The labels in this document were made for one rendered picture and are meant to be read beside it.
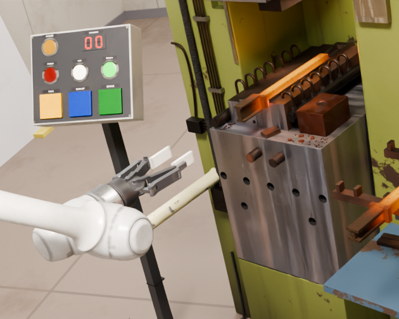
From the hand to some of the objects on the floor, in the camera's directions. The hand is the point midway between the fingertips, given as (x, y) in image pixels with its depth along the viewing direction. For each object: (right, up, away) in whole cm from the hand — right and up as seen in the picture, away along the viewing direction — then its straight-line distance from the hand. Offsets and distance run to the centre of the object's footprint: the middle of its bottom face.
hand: (173, 158), depth 188 cm
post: (-5, -66, +98) cm, 118 cm away
